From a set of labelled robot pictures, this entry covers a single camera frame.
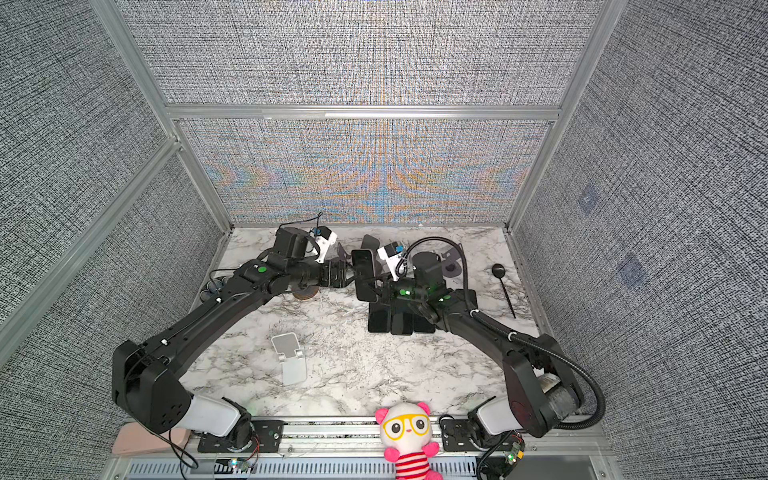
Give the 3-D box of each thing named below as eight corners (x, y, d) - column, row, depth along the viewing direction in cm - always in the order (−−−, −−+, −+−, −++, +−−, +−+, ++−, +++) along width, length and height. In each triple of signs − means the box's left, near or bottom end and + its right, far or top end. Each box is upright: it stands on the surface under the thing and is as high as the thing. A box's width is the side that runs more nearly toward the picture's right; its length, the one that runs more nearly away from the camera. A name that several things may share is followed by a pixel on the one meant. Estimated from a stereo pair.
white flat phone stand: (285, 387, 83) (274, 374, 74) (282, 353, 89) (271, 337, 80) (308, 380, 84) (299, 366, 75) (304, 347, 90) (295, 331, 81)
